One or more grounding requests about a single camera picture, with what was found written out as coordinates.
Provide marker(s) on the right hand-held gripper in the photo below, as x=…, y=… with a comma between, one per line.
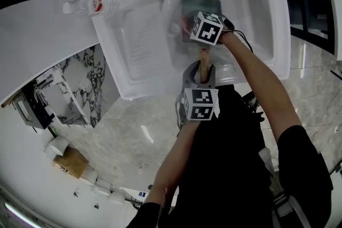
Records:
x=207, y=29

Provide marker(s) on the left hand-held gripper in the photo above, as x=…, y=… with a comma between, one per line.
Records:
x=200, y=104

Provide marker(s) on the pink sponge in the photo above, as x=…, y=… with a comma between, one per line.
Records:
x=185, y=24

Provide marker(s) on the person's left forearm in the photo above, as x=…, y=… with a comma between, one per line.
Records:
x=173, y=163

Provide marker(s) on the person's right forearm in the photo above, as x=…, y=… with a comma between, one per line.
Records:
x=262, y=82

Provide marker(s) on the black waist device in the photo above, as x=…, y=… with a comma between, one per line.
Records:
x=252, y=105

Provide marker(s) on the white sink basin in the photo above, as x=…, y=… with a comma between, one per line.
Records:
x=144, y=34

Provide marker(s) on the person's black clothing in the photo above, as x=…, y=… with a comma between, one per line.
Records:
x=224, y=168

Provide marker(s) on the marble-patterned cabinet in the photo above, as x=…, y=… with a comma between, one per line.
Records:
x=88, y=74

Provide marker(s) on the clear plastic water bottle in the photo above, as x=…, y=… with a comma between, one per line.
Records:
x=91, y=5

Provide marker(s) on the brown cardboard box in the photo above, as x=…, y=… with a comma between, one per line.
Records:
x=70, y=163

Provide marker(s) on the white paper roll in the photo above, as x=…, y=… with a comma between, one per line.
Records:
x=56, y=146

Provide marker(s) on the white curved counter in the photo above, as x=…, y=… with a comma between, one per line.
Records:
x=32, y=42

